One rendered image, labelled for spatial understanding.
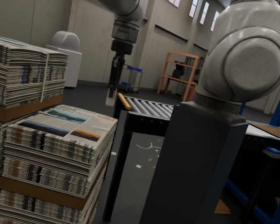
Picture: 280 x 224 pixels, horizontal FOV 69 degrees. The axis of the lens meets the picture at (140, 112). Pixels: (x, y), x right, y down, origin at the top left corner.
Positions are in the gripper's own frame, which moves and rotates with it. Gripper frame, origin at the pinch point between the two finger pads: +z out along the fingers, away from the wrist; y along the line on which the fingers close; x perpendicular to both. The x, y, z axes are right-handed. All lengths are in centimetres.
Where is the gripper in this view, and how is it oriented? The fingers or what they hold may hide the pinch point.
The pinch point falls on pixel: (111, 97)
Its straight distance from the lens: 77.8
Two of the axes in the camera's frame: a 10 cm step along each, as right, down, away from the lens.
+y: -0.7, 2.2, -9.7
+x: 9.7, 2.5, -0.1
